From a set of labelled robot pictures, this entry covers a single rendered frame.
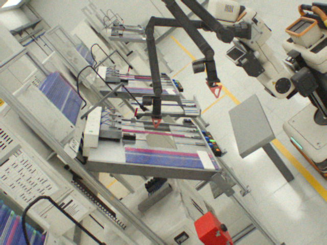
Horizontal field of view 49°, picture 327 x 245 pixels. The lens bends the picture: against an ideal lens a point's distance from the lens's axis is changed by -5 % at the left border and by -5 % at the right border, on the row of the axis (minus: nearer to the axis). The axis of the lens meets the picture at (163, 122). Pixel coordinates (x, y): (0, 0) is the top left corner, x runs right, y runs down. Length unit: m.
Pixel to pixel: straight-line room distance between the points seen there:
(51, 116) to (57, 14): 8.08
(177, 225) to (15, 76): 3.77
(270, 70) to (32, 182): 1.49
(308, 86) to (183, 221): 1.09
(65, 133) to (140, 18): 8.03
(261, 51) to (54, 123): 1.26
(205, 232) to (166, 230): 0.53
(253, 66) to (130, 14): 7.78
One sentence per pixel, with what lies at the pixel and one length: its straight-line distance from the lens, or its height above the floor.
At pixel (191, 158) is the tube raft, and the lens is 2.12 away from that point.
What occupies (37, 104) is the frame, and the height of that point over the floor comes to 1.62.
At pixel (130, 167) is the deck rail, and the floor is 1.07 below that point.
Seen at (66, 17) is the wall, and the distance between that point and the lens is 9.95.
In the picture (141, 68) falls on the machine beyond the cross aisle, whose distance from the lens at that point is 6.90.
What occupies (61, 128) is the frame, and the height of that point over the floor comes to 1.44.
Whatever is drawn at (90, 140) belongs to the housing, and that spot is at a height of 1.26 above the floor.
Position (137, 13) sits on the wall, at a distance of 9.86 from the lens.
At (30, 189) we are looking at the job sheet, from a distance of 2.06.
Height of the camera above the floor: 1.79
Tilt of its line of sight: 20 degrees down
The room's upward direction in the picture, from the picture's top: 41 degrees counter-clockwise
